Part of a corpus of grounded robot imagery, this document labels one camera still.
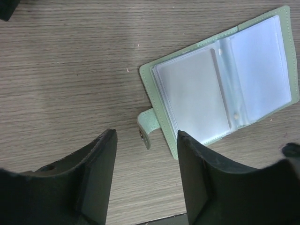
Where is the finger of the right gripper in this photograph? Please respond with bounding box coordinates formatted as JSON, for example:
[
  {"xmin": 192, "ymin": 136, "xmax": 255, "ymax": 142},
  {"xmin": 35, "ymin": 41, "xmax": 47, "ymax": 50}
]
[{"xmin": 281, "ymin": 142, "xmax": 300, "ymax": 163}]

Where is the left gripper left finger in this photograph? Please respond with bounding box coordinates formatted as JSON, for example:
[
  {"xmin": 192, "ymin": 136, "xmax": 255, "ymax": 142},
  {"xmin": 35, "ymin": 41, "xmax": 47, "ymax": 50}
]
[{"xmin": 0, "ymin": 129, "xmax": 117, "ymax": 225}]

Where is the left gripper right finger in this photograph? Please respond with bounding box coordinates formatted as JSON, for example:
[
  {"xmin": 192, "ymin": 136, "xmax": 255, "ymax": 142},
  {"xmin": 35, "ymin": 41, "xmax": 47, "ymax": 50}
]
[{"xmin": 177, "ymin": 131, "xmax": 300, "ymax": 225}]

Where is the green leather card holder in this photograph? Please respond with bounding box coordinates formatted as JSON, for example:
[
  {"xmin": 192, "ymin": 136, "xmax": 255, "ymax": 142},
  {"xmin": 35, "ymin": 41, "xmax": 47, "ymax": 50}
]
[{"xmin": 137, "ymin": 6, "xmax": 300, "ymax": 159}]

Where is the black plastic organizer tray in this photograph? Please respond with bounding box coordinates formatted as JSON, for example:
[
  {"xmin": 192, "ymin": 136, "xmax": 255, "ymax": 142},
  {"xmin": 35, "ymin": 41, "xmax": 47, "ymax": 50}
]
[{"xmin": 0, "ymin": 0, "xmax": 20, "ymax": 22}]

